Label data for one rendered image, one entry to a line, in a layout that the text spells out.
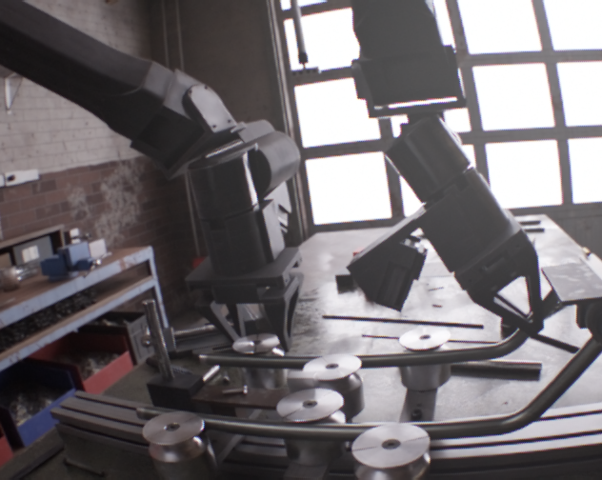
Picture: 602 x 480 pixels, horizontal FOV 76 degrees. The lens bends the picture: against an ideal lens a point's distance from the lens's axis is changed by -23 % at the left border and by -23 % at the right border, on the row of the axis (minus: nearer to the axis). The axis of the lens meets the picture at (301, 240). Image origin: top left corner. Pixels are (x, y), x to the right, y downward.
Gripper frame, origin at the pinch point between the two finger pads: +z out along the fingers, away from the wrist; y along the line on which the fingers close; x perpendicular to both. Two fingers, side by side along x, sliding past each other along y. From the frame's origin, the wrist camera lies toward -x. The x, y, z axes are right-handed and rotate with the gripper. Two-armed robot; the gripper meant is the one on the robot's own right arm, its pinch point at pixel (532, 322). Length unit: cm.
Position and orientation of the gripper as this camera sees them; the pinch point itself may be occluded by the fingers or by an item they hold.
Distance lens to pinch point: 42.6
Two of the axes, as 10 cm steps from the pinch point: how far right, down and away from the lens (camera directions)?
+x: 7.5, -5.5, -3.7
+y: -3.0, 2.2, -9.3
